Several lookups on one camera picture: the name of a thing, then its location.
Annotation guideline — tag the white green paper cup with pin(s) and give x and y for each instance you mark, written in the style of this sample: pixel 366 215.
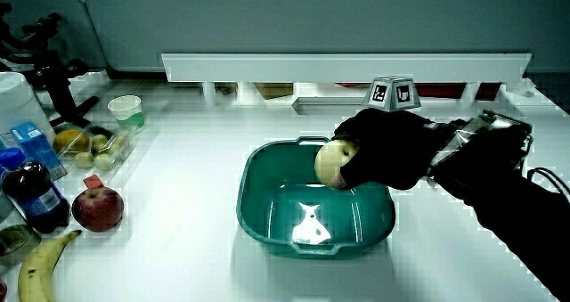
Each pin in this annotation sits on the white green paper cup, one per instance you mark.
pixel 128 111

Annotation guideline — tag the black camera stand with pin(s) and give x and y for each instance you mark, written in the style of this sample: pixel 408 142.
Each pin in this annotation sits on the black camera stand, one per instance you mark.
pixel 55 79

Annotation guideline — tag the clear plastic fruit box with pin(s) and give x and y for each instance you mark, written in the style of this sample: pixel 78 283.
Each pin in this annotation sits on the clear plastic fruit box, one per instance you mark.
pixel 100 148

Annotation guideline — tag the grey partition panel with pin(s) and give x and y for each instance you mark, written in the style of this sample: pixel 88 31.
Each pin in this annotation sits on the grey partition panel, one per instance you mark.
pixel 311 21
pixel 75 30

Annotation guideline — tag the red apple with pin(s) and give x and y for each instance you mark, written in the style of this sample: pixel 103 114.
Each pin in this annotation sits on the red apple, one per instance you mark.
pixel 98 208

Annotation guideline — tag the dark soda bottle blue cap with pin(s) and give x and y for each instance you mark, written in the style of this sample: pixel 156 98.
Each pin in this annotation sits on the dark soda bottle blue cap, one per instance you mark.
pixel 35 195

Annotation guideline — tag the blue drink carton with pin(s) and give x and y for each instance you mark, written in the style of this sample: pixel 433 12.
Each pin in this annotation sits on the blue drink carton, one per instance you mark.
pixel 38 148

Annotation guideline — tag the yellow banana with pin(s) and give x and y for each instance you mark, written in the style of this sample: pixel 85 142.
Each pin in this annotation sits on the yellow banana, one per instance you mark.
pixel 40 268

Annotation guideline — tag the white plastic container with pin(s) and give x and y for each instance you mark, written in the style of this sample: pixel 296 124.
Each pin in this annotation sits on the white plastic container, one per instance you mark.
pixel 20 103

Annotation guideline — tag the white long shelf riser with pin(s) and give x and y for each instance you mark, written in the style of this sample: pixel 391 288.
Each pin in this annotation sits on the white long shelf riser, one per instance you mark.
pixel 338 68

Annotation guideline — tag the yellow-green apple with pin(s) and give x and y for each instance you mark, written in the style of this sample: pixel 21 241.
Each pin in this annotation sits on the yellow-green apple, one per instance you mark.
pixel 330 163

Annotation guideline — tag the green plastic basin plate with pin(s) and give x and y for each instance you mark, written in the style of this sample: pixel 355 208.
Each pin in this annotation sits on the green plastic basin plate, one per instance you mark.
pixel 285 204

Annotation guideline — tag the orange mango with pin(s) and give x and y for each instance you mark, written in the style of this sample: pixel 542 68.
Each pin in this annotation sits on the orange mango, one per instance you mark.
pixel 71 141

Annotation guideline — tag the red paper tag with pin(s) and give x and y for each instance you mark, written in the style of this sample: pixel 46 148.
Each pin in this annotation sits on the red paper tag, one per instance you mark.
pixel 93 181

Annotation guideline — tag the small green fruit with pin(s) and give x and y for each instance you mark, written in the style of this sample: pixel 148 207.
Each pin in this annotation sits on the small green fruit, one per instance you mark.
pixel 99 141
pixel 104 161
pixel 83 160

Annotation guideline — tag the clear glass jar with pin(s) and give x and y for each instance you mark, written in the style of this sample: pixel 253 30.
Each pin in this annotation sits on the clear glass jar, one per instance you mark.
pixel 13 244

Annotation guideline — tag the person's right hand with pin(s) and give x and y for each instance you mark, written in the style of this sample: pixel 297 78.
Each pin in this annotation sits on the person's right hand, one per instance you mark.
pixel 392 150

